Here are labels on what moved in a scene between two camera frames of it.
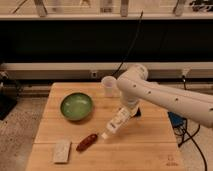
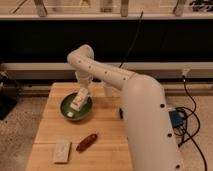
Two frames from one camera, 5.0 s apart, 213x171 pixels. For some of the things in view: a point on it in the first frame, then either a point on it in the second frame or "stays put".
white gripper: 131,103 → 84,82
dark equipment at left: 8,94 stays put
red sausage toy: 87,142 stays put
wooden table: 75,116 stays put
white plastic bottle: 119,121 → 80,99
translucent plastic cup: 108,83 stays put
